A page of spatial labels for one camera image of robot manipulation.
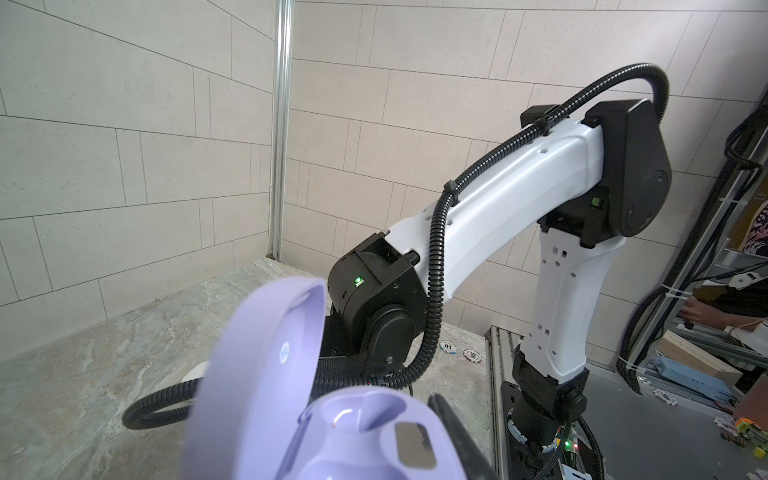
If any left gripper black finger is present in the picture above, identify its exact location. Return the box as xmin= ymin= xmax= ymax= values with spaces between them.
xmin=427 ymin=394 xmax=498 ymax=480

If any purple earbud charging case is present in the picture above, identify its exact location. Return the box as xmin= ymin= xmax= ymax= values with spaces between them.
xmin=180 ymin=277 xmax=465 ymax=479

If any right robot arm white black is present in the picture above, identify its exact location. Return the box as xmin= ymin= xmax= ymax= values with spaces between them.
xmin=314 ymin=99 xmax=671 ymax=479

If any white earbud charging case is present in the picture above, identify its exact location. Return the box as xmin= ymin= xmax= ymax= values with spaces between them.
xmin=181 ymin=361 xmax=209 ymax=383

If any poker chip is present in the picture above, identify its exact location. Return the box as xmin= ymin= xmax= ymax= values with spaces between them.
xmin=439 ymin=340 xmax=457 ymax=354
xmin=463 ymin=349 xmax=483 ymax=364

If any person with glasses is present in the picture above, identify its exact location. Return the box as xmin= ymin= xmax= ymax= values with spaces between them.
xmin=678 ymin=285 xmax=767 ymax=331

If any black corrugated cable conduit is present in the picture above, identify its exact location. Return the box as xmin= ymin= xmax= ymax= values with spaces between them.
xmin=121 ymin=62 xmax=671 ymax=431

